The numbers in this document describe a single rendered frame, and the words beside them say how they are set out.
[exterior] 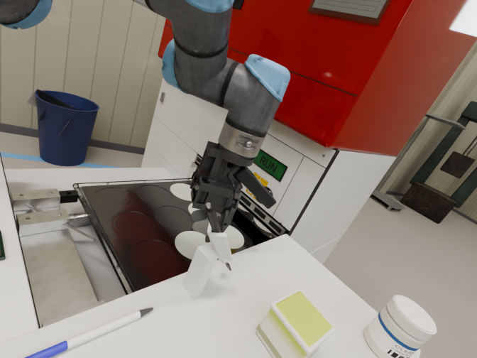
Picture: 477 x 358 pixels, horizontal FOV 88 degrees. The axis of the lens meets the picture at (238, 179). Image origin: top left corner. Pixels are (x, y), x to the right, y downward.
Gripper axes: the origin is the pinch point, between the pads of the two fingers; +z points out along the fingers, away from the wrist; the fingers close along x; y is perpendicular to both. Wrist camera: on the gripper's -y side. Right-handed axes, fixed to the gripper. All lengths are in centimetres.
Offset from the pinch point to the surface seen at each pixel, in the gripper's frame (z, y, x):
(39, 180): 15, 42, -32
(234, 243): 7.4, -10.1, -7.6
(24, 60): 29, 127, -229
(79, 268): 9.3, 23.0, 2.6
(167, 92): -13, 14, -72
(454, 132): -84, -572, -349
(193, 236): 7.4, 1.1, -8.3
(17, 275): 1.3, 28.5, 11.9
